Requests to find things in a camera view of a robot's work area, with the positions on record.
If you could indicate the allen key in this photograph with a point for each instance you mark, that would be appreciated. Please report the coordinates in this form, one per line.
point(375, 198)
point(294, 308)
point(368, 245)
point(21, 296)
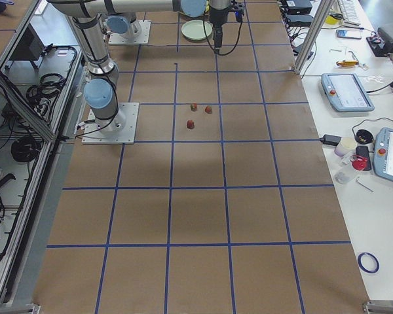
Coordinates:
point(357, 179)

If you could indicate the black monitor box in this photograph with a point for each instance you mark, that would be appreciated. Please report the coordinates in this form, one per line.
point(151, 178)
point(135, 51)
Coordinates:
point(29, 48)

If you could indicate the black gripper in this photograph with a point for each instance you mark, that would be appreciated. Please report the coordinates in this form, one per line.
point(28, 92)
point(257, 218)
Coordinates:
point(217, 17)

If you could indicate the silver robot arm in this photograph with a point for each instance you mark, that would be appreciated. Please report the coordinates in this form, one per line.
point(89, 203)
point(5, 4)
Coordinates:
point(124, 32)
point(84, 19)

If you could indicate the blue tape roll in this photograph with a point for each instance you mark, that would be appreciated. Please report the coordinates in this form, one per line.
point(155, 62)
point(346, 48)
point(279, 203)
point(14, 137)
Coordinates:
point(368, 263)

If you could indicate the light green plate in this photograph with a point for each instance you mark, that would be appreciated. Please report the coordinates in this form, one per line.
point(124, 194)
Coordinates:
point(196, 30)

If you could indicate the aluminium frame post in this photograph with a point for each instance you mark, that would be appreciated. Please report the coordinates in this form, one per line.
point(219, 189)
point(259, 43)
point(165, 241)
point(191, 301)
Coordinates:
point(314, 29)

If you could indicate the yellow handled tool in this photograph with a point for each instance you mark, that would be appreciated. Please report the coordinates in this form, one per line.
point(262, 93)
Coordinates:
point(347, 63)

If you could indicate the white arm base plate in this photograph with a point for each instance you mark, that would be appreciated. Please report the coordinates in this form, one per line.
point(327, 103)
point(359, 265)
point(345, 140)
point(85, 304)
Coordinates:
point(121, 130)
point(138, 33)

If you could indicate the white paper cup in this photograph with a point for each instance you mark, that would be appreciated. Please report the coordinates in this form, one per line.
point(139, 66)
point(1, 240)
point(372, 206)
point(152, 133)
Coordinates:
point(344, 146)

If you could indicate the red strawberry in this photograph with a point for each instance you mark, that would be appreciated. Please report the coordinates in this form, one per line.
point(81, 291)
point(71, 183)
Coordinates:
point(190, 124)

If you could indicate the black small bowl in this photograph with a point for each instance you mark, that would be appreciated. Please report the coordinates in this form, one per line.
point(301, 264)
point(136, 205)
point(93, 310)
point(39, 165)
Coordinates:
point(364, 137)

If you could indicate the white keyboard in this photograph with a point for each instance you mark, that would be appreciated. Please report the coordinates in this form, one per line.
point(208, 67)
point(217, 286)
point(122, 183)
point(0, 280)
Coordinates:
point(348, 10)

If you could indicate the grey teach pendant far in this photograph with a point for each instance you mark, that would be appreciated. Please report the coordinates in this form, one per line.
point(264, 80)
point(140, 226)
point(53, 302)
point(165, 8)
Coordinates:
point(345, 93)

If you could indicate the grey teach pendant near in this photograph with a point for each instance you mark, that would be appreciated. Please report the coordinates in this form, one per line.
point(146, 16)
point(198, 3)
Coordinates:
point(383, 154)

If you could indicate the grey teach pendant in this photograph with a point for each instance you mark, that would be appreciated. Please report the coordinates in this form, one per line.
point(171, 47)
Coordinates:
point(345, 93)
point(383, 154)

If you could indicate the red round tool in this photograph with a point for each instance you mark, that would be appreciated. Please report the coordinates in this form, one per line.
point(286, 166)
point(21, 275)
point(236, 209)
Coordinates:
point(359, 163)

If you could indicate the black power adapter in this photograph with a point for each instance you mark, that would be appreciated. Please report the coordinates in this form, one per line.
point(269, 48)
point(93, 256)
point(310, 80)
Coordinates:
point(331, 140)

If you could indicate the smartphone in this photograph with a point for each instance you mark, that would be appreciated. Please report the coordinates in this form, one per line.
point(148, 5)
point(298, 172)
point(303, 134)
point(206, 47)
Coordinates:
point(348, 34)

